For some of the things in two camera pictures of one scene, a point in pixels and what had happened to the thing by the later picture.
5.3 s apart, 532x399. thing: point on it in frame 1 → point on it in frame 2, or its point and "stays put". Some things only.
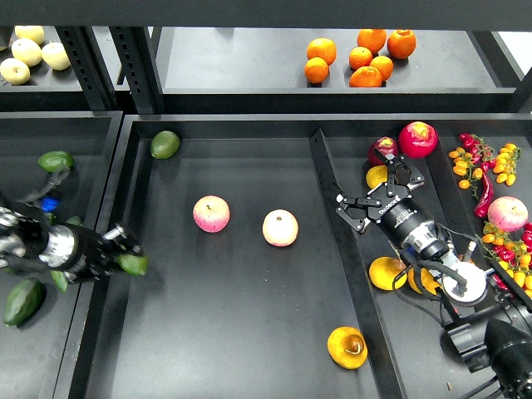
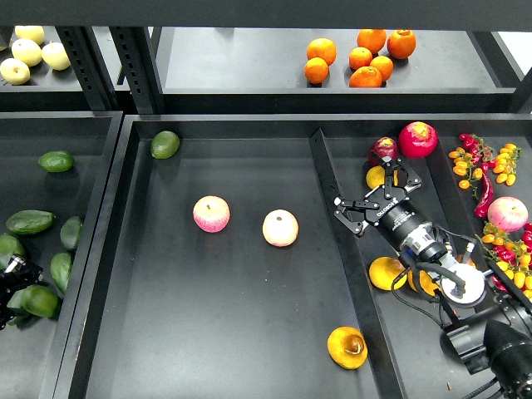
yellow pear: [427, 279] stays put
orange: [401, 43] stays put
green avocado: [135, 265] → [41, 301]
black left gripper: [80, 252] → [21, 274]
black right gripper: [396, 213] stays put
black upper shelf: [260, 70] stays put
